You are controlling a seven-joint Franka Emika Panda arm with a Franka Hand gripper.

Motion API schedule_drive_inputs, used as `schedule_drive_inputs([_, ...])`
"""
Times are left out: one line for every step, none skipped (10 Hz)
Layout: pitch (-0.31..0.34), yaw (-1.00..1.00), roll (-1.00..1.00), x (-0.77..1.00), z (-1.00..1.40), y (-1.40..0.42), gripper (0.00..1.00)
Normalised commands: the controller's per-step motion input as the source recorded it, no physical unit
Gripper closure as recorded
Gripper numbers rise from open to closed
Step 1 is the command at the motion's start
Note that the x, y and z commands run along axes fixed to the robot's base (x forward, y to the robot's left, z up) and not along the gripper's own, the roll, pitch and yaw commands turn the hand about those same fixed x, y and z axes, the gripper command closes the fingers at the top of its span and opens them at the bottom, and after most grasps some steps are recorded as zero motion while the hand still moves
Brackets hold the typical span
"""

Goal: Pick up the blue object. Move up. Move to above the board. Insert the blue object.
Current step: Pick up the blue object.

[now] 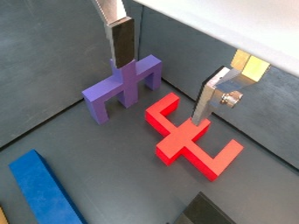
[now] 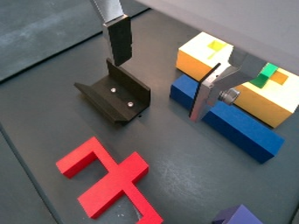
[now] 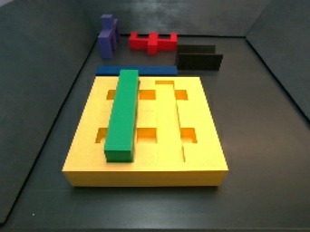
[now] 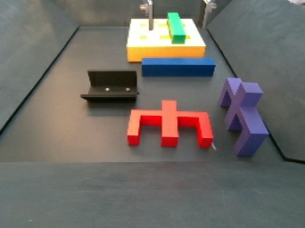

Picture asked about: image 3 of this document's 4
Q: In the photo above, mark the yellow slotted board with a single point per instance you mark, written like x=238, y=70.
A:
x=177, y=151

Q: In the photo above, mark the blue long block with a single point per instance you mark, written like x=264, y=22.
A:
x=144, y=70

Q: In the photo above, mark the purple cross-shaped block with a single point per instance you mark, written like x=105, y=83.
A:
x=108, y=36

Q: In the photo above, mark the green long block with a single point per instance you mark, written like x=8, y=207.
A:
x=120, y=135

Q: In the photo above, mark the black angle bracket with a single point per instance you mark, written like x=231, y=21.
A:
x=197, y=57

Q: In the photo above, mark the red comb-shaped block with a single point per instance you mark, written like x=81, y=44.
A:
x=152, y=43

